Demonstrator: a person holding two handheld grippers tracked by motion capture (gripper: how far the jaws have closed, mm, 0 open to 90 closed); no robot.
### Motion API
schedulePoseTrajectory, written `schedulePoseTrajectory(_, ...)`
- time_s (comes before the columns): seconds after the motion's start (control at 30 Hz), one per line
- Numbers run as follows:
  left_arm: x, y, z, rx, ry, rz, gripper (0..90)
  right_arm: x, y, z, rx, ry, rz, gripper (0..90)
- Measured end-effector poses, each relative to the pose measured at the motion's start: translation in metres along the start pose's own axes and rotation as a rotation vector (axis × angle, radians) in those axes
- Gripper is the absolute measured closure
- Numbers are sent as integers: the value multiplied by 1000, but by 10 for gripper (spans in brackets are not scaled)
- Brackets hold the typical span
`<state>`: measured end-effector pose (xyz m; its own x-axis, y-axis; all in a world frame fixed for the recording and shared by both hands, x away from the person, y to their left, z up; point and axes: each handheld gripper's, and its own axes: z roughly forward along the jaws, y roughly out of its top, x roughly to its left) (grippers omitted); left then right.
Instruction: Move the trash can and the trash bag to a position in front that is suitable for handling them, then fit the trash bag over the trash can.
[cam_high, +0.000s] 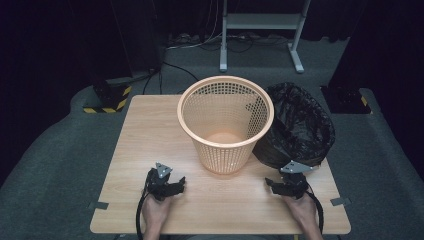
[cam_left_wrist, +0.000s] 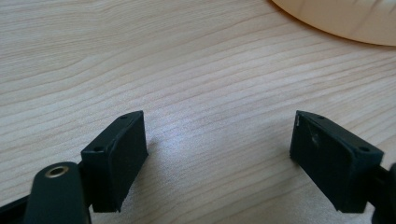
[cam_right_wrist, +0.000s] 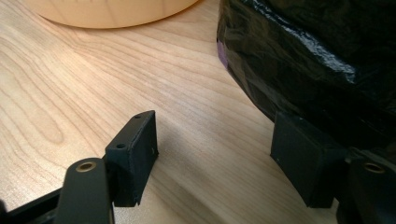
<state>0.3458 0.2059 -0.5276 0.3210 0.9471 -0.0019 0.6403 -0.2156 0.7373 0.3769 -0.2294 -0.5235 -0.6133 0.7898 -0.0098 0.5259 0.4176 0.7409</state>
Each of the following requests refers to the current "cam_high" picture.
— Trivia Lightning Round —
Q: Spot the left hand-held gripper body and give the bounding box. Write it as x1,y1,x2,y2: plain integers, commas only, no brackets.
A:
145,161,175,202

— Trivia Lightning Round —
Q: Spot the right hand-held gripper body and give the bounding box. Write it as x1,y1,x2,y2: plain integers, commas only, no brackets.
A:
279,160,315,200

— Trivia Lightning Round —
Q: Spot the black plastic trash bag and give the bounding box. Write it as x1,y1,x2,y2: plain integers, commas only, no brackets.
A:
251,82,336,170

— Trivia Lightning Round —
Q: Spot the orange plastic mesh basket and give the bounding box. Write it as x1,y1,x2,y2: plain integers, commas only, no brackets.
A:
176,75,275,176

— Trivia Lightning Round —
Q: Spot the person's right hand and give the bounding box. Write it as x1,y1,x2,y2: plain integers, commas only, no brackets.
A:
281,191,318,228

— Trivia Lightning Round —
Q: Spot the person's left hand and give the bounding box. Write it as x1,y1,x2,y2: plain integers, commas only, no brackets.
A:
141,192,175,231

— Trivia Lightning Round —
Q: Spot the grey tape piece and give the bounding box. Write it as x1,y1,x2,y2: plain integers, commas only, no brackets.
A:
329,197,352,207
87,201,110,211

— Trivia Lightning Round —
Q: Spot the black stand base striped tape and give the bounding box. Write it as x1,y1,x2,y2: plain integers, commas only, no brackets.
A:
82,77,133,115

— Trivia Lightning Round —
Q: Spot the black stand base yellow mark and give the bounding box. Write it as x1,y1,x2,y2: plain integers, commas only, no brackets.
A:
320,85,373,115

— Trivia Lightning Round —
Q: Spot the white metal stand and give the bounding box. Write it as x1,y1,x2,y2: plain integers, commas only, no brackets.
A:
218,0,313,74

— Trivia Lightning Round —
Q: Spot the dark curtain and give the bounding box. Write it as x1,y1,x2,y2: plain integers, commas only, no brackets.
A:
327,0,424,181
0,0,165,141

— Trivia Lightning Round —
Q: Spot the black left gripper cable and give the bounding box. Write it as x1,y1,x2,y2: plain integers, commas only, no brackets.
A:
135,179,150,240

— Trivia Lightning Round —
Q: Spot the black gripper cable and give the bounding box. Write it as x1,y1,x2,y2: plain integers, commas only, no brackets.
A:
135,179,150,240
303,185,326,236

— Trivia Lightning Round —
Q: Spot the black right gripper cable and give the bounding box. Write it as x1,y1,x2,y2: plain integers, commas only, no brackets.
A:
303,185,326,236

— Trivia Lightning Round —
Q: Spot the black floor cable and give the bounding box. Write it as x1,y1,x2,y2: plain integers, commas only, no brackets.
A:
142,61,201,96

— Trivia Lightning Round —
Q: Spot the white floor cable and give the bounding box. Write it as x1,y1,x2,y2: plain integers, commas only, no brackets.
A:
165,32,224,52

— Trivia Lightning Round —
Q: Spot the tangle of dark floor cables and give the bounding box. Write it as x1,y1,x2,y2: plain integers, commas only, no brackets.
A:
168,31,292,54

